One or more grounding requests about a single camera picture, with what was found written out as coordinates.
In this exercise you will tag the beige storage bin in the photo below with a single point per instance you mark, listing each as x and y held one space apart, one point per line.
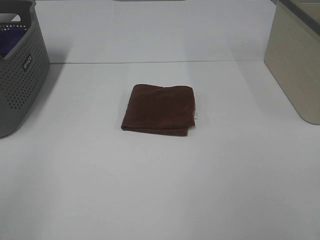
293 55

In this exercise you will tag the brown towel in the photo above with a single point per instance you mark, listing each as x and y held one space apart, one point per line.
160 110

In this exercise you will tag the purple cloth in basket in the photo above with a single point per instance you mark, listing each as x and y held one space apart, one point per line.
9 38

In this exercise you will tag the grey perforated laundry basket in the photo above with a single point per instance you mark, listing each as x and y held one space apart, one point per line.
24 69

